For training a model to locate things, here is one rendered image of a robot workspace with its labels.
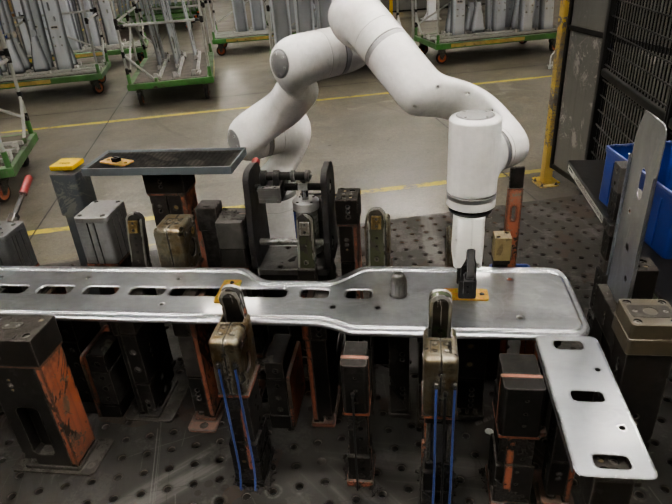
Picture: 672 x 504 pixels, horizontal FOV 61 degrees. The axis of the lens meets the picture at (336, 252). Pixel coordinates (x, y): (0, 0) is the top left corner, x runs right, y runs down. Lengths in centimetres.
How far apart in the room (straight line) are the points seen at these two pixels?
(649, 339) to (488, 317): 25
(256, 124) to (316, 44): 34
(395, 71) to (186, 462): 85
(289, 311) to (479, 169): 43
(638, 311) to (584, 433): 25
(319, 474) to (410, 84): 74
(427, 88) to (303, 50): 31
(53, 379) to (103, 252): 32
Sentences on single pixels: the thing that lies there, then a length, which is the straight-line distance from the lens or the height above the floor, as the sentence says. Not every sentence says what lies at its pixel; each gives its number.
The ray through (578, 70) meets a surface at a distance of 391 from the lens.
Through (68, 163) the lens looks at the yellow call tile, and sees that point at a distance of 158.
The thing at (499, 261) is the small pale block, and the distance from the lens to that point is 121.
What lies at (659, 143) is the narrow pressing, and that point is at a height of 131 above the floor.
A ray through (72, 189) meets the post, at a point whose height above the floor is 110.
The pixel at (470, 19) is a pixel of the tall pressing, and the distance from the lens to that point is 914.
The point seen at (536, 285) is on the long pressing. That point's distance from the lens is 117.
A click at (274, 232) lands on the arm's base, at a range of 166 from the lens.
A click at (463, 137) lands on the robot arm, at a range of 95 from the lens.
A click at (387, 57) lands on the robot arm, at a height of 142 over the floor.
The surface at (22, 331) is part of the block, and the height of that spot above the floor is 103.
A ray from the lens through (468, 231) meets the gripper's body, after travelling 100.
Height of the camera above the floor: 161
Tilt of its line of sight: 29 degrees down
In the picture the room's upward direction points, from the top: 4 degrees counter-clockwise
